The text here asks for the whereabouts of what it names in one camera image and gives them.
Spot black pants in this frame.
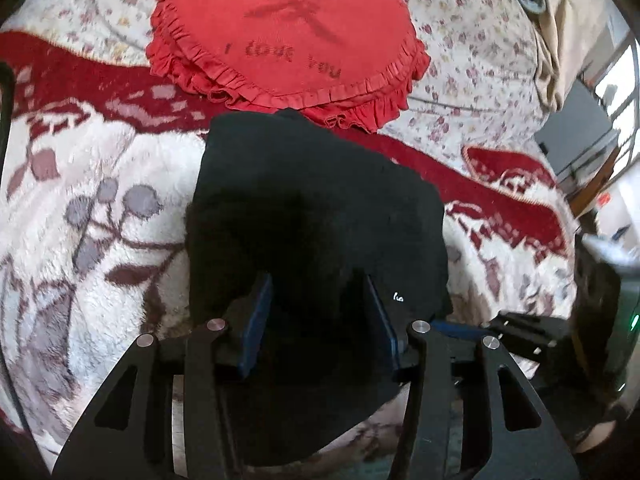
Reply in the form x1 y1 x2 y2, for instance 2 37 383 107
186 110 451 467

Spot red white plush blanket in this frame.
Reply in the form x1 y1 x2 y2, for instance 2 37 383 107
1 32 576 467

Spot floral white quilt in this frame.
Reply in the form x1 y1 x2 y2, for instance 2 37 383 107
1 0 548 171

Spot beige curtain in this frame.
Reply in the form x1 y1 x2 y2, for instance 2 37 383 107
534 0 613 113

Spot red heart ruffled pillow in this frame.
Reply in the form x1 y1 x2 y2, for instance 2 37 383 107
145 0 431 133

